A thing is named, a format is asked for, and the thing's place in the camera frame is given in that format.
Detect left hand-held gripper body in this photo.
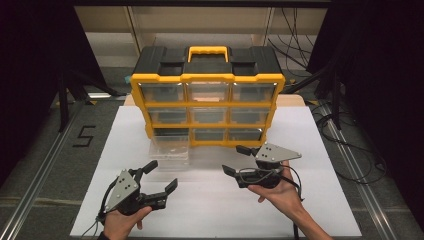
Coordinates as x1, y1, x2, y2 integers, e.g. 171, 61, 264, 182
104, 169, 168, 216

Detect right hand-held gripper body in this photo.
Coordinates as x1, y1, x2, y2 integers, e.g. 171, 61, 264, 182
234, 142, 303, 190

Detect clear plastic drawer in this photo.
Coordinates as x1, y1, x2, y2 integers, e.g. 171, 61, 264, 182
148, 134, 191, 172

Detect yellow black organizer cabinet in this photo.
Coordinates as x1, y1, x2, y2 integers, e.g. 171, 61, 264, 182
129, 45, 287, 149

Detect person's left hand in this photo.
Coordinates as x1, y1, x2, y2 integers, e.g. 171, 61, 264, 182
103, 205, 153, 240

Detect person's right hand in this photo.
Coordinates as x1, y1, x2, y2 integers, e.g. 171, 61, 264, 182
247, 160, 306, 221

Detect white table sheet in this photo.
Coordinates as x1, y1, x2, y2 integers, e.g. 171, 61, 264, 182
69, 105, 363, 238

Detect set of clear drawers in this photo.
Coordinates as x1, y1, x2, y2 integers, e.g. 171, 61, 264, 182
139, 81, 278, 142

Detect black metal stand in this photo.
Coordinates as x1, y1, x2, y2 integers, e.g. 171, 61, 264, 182
56, 66, 118, 133
283, 66, 345, 131

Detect black curtain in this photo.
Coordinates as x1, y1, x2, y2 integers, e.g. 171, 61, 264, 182
308, 0, 424, 231
0, 0, 111, 188

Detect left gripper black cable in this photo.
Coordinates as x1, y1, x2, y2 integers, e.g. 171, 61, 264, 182
79, 179, 119, 238

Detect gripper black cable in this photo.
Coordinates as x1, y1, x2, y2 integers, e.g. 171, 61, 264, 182
238, 164, 305, 240
79, 179, 119, 238

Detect black floor cables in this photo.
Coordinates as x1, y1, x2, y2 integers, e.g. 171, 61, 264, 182
314, 99, 388, 185

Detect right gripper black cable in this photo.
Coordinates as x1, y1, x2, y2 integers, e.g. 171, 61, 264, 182
238, 164, 305, 240

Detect metal floor rail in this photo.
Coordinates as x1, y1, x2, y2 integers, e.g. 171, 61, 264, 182
319, 102, 398, 240
0, 99, 85, 240

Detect black hanging cables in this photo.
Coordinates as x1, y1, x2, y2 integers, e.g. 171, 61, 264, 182
267, 7, 317, 69

